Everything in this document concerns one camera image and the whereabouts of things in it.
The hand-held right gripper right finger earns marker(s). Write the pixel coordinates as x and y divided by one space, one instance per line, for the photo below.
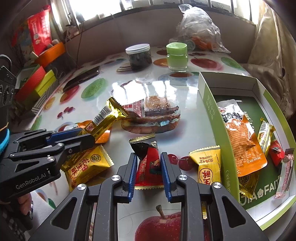
166 178

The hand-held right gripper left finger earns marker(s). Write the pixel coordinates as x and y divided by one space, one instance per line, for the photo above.
132 178

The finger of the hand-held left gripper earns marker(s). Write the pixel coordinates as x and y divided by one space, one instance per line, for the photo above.
81 142
62 135

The red black snack packet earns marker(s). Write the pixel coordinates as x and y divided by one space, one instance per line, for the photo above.
149 166

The yellow snack packet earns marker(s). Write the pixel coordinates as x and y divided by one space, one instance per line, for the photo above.
247 185
90 162
205 162

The orange snack packet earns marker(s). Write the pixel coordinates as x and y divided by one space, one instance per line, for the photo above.
104 135

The plain gold snack bar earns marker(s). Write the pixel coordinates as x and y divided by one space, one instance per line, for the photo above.
108 115

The white red nougat candy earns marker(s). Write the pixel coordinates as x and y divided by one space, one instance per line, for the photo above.
137 107
285 173

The large orange snack pouch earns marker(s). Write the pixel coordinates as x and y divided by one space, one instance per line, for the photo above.
242 143

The green white cardboard box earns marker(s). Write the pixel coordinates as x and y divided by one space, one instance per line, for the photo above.
208 104

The gold snack bar blue print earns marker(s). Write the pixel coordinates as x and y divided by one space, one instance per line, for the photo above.
264 136

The small red snack packet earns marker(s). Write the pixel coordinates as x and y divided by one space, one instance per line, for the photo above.
276 153

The person's left hand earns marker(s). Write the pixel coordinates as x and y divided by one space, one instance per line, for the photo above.
26 205

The black white patterned box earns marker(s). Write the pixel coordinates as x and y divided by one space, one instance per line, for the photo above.
45 102

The yellow green box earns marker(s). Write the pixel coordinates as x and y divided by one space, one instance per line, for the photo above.
45 84

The dark smartphone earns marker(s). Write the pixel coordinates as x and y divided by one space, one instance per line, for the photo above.
81 78

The red textured box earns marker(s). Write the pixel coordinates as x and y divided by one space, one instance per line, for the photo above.
30 84

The orange box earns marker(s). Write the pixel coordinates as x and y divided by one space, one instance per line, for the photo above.
50 54

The clear jar white lid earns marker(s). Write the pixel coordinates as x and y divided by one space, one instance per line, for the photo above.
138 58

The red paper bag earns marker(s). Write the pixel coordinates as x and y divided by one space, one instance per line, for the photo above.
39 30

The green glass jar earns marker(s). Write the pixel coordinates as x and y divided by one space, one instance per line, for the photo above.
177 58

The cream printed curtain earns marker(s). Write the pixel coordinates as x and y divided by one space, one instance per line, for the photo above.
272 69

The clear plastic bag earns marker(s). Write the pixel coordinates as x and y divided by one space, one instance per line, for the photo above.
198 25

